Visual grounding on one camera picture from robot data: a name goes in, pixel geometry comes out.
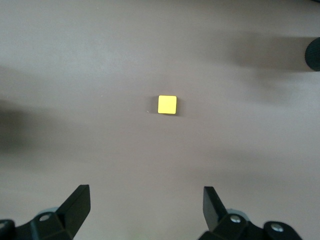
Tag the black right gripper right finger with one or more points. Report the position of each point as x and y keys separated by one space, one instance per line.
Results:
x=215 y=212

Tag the black cylindrical foam object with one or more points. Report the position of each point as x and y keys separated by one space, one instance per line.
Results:
x=313 y=55

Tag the yellow cube block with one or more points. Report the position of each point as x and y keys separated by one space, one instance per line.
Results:
x=167 y=105

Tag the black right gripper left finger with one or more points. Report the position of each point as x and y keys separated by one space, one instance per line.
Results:
x=72 y=215

